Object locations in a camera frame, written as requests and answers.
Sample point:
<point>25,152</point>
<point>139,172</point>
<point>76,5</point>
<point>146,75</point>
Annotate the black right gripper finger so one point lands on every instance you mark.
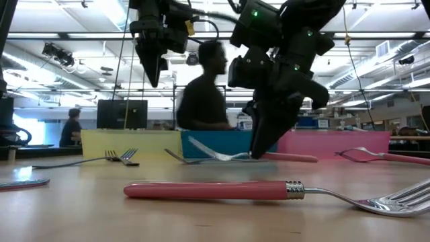
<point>272,124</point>

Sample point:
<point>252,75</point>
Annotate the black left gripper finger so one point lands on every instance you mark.
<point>151,64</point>

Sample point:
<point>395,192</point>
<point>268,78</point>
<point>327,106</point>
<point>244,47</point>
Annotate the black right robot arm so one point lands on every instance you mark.
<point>302,13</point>

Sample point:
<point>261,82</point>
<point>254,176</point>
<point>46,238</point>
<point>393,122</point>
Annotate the blue box with white label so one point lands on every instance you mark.
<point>245,125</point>

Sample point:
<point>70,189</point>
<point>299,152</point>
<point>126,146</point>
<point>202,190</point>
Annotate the blue storage crate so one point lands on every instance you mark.
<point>312,121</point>

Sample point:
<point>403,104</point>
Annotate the blue plastic bin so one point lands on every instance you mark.
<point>231,142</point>

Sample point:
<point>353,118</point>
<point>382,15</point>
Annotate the black monitor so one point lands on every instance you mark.
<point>114,114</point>

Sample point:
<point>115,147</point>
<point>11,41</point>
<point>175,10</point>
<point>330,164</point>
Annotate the person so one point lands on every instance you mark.
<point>69,131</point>
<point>201,104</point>

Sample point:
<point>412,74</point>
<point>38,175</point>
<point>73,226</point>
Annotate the pink plastic bin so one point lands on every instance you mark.
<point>336,142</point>

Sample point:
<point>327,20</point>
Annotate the yellow plastic bin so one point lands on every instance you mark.
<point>134,142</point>

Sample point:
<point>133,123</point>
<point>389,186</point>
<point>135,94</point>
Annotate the black ceiling mounted device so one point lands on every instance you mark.
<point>58,53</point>

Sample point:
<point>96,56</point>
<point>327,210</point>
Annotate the white ceiling vent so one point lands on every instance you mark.
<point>383,49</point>

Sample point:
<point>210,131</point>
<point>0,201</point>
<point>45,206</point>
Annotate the black ceiling dome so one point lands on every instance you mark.
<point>406,60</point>

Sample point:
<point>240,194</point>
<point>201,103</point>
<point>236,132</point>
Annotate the dark box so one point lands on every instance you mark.
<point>6,111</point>

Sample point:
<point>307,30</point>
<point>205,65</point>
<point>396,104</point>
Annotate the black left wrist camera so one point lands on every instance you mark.
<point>178,27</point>

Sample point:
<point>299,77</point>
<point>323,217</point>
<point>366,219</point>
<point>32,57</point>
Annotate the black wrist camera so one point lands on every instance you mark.
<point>178,27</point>
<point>247,70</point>

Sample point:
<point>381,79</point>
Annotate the black ceiling dome camera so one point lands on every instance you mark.
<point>192,59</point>

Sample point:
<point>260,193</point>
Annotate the black metal frame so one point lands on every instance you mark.
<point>174,101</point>

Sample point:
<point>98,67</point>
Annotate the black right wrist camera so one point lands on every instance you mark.
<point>247,70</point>

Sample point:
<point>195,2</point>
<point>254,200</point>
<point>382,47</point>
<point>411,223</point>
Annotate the black ceiling light rail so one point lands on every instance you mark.
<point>420,34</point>

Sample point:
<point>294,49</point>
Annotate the small white post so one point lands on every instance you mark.
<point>12,154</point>

